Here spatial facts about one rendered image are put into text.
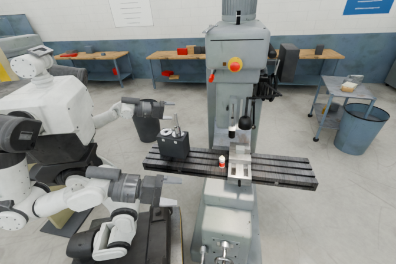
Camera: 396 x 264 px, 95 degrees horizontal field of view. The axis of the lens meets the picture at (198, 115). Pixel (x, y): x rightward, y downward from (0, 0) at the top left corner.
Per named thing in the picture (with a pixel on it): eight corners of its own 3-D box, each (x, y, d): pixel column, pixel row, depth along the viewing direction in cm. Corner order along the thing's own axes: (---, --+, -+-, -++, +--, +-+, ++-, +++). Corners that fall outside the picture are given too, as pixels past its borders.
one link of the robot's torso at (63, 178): (65, 192, 84) (54, 174, 78) (78, 170, 95) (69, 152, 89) (95, 188, 85) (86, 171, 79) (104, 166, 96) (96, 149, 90)
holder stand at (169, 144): (184, 159, 141) (182, 139, 131) (159, 154, 148) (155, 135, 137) (190, 149, 151) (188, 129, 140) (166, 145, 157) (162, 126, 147)
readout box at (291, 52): (294, 83, 117) (303, 49, 106) (279, 82, 119) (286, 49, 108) (288, 72, 134) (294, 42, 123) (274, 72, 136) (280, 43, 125)
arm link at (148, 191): (157, 215, 60) (119, 213, 58) (160, 192, 68) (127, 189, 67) (162, 187, 55) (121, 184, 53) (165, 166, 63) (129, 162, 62)
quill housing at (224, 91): (249, 132, 109) (255, 82, 93) (215, 129, 114) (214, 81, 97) (248, 115, 125) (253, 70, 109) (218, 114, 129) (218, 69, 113)
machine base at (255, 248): (260, 277, 153) (263, 267, 142) (190, 261, 165) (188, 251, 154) (252, 168, 252) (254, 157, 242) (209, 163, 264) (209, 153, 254)
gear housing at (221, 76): (259, 84, 90) (262, 64, 84) (210, 83, 94) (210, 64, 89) (255, 65, 117) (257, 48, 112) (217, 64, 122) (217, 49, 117)
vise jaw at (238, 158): (250, 165, 124) (251, 161, 122) (228, 162, 127) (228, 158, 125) (250, 158, 129) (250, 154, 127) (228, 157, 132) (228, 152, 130)
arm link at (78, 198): (106, 203, 54) (68, 217, 56) (116, 181, 62) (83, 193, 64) (93, 188, 52) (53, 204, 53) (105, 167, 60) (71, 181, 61)
